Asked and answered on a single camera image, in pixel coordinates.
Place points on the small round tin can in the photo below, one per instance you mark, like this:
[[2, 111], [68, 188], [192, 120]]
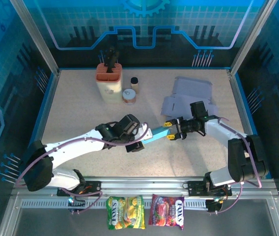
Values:
[[129, 96]]

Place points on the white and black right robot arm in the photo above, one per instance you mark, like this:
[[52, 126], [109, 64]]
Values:
[[223, 132]]

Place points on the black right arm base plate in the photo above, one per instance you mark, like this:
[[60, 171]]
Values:
[[194, 188]]

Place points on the aluminium mounting rail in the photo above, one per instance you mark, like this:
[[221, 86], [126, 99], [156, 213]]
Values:
[[142, 185]]

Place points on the beige knife block orange top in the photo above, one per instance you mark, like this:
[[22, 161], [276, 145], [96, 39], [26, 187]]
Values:
[[108, 91]]

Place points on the green Fox's candy bag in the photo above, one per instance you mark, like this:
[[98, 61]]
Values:
[[124, 212]]

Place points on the aluminium frame post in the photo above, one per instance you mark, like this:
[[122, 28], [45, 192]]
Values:
[[252, 37], [35, 37]]

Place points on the small dark-capped spice bottle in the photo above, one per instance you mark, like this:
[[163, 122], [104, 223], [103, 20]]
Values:
[[134, 84]]

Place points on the red Fox's candy bag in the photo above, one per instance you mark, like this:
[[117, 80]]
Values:
[[166, 211]]

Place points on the lavender paper box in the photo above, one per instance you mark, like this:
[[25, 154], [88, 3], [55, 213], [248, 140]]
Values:
[[191, 88]]

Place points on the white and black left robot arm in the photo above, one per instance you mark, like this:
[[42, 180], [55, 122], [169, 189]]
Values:
[[75, 147]]

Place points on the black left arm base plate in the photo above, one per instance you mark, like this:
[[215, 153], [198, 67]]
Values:
[[94, 188]]

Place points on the black controller module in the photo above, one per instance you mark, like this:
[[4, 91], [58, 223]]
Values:
[[213, 205], [76, 204]]

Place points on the teal paper box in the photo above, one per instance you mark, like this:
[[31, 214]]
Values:
[[158, 135]]

